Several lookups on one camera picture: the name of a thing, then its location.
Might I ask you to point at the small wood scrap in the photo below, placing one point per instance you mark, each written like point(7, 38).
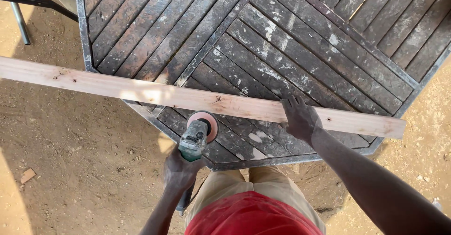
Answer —
point(28, 175)

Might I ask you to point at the person's left hand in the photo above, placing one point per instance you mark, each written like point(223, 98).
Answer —
point(180, 171)

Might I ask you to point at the long pale wooden plank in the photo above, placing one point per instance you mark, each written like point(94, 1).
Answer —
point(197, 101)

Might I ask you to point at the person's left fingers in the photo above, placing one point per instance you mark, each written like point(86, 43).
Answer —
point(197, 164)

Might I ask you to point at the person's beige trousers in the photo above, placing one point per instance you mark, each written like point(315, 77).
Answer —
point(243, 184)

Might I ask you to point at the green angle grinder sanding disc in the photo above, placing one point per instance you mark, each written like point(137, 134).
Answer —
point(196, 141)

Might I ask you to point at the person's red shirt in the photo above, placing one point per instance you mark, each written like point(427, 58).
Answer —
point(252, 215)

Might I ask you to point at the black metal stand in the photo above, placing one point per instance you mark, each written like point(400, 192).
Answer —
point(26, 8)

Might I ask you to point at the person's right hand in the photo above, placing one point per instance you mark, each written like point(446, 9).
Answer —
point(299, 120)

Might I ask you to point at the dark slatted metal-framed table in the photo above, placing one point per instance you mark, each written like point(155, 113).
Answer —
point(267, 59)

